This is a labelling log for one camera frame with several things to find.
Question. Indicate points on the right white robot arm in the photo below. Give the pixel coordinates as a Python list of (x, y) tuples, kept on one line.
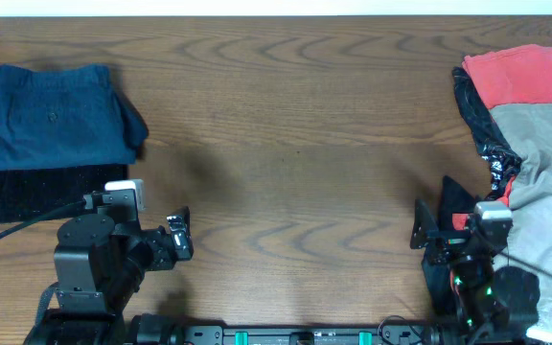
[(474, 302)]

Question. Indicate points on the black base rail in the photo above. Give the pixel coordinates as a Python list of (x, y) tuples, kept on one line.
[(281, 335)]

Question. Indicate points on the folded black sparkly garment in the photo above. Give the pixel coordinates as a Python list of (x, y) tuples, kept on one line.
[(27, 194)]

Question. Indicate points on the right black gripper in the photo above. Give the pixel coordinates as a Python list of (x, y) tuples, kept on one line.
[(425, 231)]

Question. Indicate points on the navy blue denim shorts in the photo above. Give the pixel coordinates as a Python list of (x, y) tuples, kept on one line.
[(64, 119)]

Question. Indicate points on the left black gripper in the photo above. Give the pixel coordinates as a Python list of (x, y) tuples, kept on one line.
[(163, 256)]

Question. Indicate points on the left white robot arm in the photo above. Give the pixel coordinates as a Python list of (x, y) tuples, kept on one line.
[(101, 260)]

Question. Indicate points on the red and black garment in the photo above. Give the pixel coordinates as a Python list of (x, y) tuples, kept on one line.
[(521, 75)]

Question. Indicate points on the khaki beige shorts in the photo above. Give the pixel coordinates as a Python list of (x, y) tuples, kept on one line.
[(528, 130)]

